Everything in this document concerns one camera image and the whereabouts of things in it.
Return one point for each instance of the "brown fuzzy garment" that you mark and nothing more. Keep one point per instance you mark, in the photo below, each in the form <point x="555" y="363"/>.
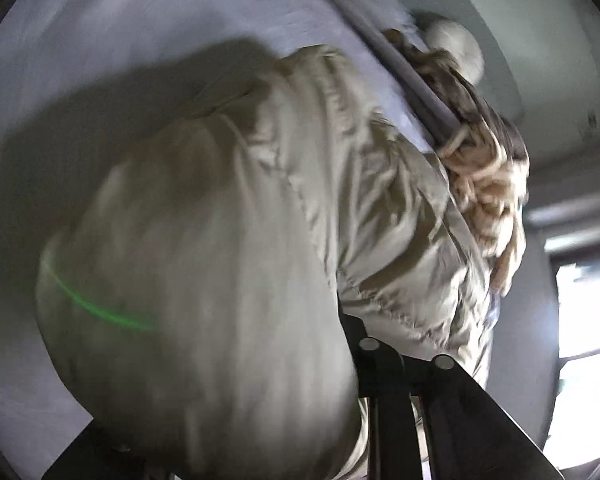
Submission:
<point x="505" y="135"/>

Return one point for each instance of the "round white pillow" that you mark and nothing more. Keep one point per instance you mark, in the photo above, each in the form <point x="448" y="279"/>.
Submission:
<point x="455" y="47"/>

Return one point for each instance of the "cream striped garment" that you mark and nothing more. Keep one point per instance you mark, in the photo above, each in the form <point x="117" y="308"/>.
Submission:
<point x="485" y="180"/>

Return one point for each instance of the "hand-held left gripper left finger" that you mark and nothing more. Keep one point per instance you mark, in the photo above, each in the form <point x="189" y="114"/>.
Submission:
<point x="100" y="452"/>

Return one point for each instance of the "grey fleece garment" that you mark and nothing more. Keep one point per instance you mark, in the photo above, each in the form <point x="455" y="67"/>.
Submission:
<point x="390" y="55"/>

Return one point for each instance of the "window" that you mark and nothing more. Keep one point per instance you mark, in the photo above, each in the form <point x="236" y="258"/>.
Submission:
<point x="587" y="310"/>

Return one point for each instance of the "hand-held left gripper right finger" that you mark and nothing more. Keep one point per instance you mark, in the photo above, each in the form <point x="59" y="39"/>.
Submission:
<point x="380" y="367"/>

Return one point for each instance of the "beige puffer jacket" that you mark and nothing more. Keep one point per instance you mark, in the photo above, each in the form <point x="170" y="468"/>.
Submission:
<point x="240" y="260"/>

